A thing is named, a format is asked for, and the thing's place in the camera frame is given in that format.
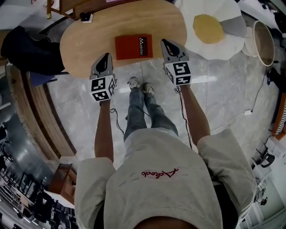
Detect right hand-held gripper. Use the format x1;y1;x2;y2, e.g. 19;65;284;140
161;39;193;86

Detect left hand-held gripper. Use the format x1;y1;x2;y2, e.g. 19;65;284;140
90;53;117;103

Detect red book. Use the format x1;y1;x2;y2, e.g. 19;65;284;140
114;34;155;61

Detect white round chair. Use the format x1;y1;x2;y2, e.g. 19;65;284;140
173;0;248;61

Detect person's right forearm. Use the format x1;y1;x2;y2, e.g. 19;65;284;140
178;84;211;147

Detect person's left forearm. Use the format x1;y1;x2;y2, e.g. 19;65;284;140
94;100;115;163

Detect oval wooden table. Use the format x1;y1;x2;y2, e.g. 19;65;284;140
59;0;188;79

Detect person's left sneaker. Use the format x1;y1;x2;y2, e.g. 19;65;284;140
128;76;141;89

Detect person's sneaker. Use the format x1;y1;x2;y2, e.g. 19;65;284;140
128;76;141;89
142;82;156;95

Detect person's right sneaker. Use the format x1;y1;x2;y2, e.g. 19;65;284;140
142;82;156;95

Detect blue chair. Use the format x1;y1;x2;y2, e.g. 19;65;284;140
28;71;58;88

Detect person's blue jeans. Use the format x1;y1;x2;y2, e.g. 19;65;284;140
123;87;180;144

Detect wooden trolley cart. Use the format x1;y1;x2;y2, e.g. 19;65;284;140
46;0;108;21

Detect black jacket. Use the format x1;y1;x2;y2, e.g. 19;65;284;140
0;25;67;76

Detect wooden platform step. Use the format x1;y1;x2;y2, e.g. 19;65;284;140
10;64;77;161

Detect brown cabinet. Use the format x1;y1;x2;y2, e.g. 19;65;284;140
47;162;78;206

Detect orange striped bench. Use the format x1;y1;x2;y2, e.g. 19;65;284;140
271;92;286;141

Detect person's beige t-shirt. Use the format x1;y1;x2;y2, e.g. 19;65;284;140
74;128;258;229

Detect black chair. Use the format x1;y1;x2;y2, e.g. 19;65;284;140
252;143;276;169

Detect right hand-held gripper cable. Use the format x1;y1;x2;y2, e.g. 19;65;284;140
175;86;193;149

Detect hand-held gripper cable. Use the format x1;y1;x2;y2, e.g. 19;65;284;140
175;86;193;149
109;108;126;136

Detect left hand-held gripper cable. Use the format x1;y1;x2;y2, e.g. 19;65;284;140
109;108;126;136

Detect black floor cable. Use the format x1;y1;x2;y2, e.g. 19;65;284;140
250;66;270;113

